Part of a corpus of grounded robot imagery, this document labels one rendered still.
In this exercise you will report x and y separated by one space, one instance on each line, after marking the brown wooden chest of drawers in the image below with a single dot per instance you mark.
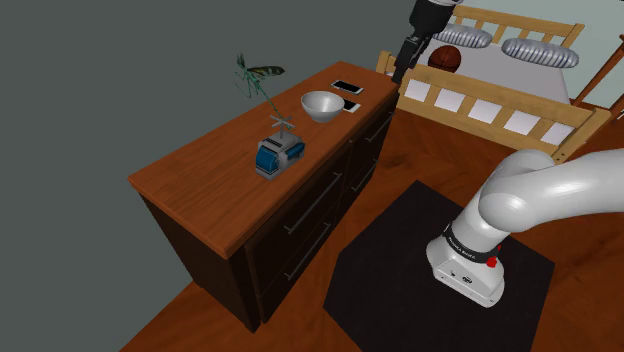
219 195

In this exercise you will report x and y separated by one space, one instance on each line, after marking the green insect figure on stalk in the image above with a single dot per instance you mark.
256 75

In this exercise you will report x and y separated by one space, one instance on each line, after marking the blue and grey box appliance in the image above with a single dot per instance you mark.
278 156

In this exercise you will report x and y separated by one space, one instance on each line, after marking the black phone with white rim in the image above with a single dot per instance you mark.
351 105
347 86

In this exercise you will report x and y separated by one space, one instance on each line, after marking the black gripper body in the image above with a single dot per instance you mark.
429 19

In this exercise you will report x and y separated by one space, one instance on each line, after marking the white bowl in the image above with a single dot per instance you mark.
322 105

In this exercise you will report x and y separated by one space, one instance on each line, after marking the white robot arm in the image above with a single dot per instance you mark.
536 192

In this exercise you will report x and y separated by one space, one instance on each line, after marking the wooden bed with grey pillows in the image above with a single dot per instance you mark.
497 100

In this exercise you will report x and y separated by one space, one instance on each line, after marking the black robot stand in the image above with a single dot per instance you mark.
390 292

